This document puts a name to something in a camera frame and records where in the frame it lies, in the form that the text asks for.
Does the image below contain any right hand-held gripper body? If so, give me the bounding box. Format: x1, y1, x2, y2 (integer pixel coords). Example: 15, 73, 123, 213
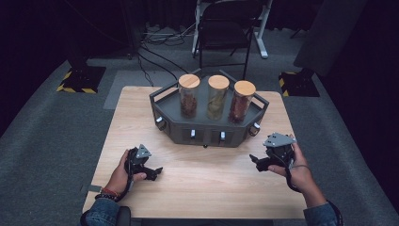
263, 132, 297, 168

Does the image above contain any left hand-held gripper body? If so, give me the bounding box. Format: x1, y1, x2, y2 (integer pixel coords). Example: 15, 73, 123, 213
124, 143, 155, 177

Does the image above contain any glass jar of red chilies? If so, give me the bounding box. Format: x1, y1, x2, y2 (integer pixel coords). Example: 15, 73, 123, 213
228, 80, 257, 124

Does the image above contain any dark grey hexagonal rack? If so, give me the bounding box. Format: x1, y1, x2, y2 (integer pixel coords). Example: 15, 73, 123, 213
149, 69, 270, 149

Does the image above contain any glass jar of bay leaves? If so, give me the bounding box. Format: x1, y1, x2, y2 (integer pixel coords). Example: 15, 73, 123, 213
206, 74, 231, 121

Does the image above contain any glass jar of brown spice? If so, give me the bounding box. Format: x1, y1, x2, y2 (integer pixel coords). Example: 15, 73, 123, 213
178, 73, 201, 120

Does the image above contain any person's left hand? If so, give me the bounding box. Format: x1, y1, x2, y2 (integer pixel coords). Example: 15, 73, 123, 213
104, 149, 148, 195

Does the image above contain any person's right hand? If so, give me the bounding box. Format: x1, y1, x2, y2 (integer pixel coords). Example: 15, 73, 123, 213
267, 134, 315, 194

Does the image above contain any black padded object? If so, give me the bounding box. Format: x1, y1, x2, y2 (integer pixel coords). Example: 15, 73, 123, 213
117, 205, 132, 226

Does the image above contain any hazard-striped stand base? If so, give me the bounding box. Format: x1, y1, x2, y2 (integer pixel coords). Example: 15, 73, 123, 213
56, 65, 107, 94
278, 71, 321, 98

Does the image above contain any black metal chair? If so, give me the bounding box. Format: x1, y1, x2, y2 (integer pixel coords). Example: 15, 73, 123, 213
191, 0, 273, 60

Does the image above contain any dark grey panel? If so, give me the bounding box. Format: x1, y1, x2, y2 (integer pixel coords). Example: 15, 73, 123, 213
293, 0, 369, 77

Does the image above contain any black folding chair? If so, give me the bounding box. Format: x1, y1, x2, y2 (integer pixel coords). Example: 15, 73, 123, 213
197, 0, 256, 85

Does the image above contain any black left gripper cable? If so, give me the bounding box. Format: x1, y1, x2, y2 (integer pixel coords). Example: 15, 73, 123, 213
117, 153, 137, 202

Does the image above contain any grey wrist strap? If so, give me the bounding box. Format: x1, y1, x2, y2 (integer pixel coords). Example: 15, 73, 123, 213
290, 164, 312, 173

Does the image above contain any red bracelet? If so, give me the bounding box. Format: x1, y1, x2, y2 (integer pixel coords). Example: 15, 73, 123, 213
101, 187, 121, 198

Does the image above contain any black beaded bracelet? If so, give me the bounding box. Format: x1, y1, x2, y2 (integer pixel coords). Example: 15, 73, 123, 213
94, 192, 121, 203

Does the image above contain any bundle of floor cables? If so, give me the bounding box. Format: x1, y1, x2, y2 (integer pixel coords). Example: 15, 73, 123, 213
136, 23, 196, 88

